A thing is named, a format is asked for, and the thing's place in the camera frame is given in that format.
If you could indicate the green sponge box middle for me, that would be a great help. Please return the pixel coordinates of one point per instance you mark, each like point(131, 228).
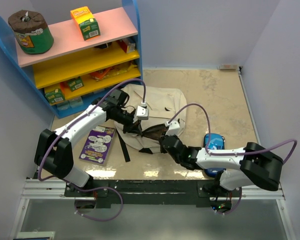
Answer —
point(74, 83)

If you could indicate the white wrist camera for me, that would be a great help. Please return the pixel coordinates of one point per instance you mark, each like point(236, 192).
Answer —
point(173, 128)
point(141, 114)

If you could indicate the brown green toilet roll pack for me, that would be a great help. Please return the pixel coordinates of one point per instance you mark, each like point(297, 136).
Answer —
point(31, 32)

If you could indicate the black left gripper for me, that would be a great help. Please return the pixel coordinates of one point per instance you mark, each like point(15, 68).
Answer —
point(132, 127)

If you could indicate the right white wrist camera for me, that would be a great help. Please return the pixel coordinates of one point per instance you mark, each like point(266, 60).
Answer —
point(173, 128)

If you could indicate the orange snack packet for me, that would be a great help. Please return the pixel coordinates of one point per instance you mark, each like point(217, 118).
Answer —
point(101, 74)

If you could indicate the red white small box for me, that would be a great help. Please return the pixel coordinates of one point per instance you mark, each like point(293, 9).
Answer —
point(127, 45)

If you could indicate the green sponge box left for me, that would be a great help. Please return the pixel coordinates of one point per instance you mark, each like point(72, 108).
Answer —
point(54, 95)

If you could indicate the small white orange label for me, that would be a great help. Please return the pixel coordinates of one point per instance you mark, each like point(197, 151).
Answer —
point(228, 67)

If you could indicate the dark tale of two cities book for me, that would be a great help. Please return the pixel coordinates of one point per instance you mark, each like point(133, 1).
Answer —
point(155, 132)

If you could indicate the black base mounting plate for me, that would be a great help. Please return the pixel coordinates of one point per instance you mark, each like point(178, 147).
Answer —
point(151, 192)

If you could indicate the blue wooden shelf unit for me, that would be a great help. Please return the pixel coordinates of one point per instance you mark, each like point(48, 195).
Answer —
point(71, 56)

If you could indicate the purple treehouse paperback book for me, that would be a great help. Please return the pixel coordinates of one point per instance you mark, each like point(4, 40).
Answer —
point(97, 145)

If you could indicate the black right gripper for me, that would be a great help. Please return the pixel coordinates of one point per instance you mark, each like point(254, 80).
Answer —
point(162, 150)

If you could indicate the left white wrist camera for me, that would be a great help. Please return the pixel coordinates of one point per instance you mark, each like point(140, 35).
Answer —
point(141, 114)

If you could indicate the beige canvas backpack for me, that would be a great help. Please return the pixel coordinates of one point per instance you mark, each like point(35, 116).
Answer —
point(163, 104)

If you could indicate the orange green sponge box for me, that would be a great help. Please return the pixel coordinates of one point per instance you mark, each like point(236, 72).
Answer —
point(86, 23)

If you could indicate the black object on shelf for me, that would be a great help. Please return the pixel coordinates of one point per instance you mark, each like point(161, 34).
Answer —
point(103, 46)

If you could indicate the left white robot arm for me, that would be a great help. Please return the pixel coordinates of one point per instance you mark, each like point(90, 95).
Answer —
point(55, 148)

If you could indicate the yellow snack bag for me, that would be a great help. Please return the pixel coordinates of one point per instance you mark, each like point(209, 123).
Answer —
point(121, 69)

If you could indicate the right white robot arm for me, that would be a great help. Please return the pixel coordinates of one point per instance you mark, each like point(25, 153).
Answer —
point(245, 166)

